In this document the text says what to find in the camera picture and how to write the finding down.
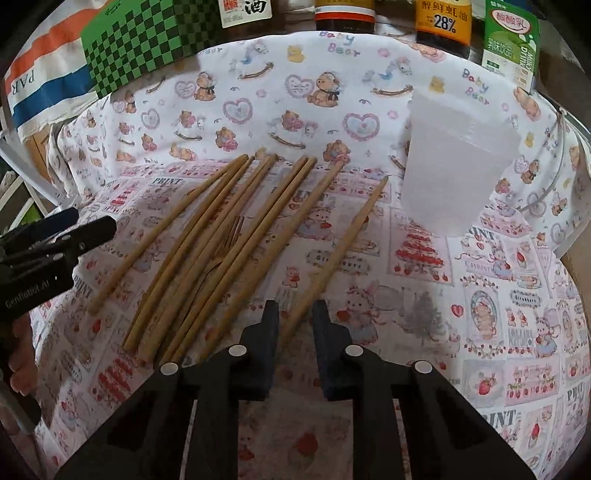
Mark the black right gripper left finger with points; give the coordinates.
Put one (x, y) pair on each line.
(240, 372)

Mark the oyster sauce bottle yellow label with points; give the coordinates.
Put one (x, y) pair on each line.
(445, 25)

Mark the cooking wine bottle white label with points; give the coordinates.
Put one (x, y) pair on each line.
(238, 12)

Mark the cartoon print tablecloth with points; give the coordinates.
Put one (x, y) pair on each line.
(495, 310)

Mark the translucent plastic cup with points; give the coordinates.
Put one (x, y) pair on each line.
(457, 153)

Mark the dark vinegar bottle red cap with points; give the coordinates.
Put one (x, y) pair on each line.
(345, 16)

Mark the striped canvas backdrop cloth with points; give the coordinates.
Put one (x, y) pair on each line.
(49, 80)

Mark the small wooden fork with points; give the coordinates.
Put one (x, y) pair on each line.
(229, 239)

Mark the person's left hand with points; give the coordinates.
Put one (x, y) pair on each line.
(22, 361)

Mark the green milk drink carton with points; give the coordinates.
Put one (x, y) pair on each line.
(511, 44)

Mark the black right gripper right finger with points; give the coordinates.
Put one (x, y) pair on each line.
(349, 372)

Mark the green black checkered box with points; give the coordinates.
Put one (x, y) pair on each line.
(130, 38)

